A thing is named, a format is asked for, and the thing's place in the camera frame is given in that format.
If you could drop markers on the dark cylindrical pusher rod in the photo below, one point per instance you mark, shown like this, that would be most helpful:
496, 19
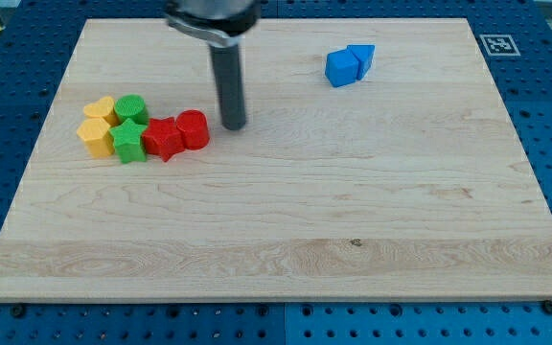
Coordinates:
226, 64

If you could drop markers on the red cylinder block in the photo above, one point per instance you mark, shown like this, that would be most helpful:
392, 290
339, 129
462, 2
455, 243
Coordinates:
194, 130

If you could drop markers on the red star block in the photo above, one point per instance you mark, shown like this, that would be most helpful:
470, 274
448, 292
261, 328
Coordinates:
163, 138

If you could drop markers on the green star block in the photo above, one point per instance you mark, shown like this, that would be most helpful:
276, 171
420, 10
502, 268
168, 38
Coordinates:
128, 142

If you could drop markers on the green cylinder block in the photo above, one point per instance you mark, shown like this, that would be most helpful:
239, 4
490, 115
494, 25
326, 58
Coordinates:
132, 107

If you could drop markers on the blue cube block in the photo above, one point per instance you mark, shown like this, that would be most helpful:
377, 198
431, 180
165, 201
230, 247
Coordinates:
341, 68

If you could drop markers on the yellow heart block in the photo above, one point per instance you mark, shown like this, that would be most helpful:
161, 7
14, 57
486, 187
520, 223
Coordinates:
103, 108

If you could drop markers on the blue triangle block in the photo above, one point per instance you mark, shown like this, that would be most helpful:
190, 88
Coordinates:
364, 53

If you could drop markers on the yellow hexagon block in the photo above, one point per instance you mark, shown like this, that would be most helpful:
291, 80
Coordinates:
94, 133

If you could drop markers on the wooden board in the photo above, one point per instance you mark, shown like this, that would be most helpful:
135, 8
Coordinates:
409, 185

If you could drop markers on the white fiducial marker tag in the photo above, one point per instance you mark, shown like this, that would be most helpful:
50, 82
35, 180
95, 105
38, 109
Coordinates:
499, 45

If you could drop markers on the black screw bottom left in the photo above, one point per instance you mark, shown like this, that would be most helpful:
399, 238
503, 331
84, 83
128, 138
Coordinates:
18, 311

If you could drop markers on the black screw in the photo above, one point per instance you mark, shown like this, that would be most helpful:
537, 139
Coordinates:
546, 307
18, 311

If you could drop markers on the black screw bottom right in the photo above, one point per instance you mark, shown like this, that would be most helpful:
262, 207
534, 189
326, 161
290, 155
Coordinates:
546, 307

